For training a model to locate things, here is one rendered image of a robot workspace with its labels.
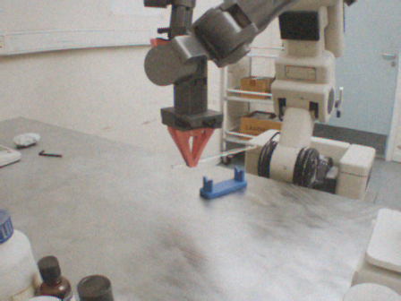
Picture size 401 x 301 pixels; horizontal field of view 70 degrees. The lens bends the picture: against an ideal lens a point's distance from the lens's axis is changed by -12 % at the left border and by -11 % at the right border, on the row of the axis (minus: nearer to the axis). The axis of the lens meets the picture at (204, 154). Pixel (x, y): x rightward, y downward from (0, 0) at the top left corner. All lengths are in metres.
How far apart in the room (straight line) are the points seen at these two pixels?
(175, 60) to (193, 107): 0.11
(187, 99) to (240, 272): 0.27
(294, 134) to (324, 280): 0.87
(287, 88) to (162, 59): 0.86
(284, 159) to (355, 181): 0.37
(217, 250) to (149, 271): 0.10
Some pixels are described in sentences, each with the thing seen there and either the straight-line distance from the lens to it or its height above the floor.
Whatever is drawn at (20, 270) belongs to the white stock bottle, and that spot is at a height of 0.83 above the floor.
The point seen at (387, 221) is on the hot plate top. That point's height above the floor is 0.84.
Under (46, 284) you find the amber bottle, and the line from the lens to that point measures 0.35.
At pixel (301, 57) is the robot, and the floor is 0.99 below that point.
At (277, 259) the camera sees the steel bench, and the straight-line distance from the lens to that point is 0.46.
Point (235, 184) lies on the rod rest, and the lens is 0.65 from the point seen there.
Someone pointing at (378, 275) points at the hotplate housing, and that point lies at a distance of 0.36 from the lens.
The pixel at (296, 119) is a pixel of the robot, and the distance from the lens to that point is 1.26.
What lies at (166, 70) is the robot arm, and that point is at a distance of 0.44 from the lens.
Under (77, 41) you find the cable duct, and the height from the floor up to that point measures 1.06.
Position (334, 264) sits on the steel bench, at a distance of 0.47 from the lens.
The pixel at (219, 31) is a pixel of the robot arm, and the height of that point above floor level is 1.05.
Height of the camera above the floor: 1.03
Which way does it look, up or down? 19 degrees down
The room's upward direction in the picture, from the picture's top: straight up
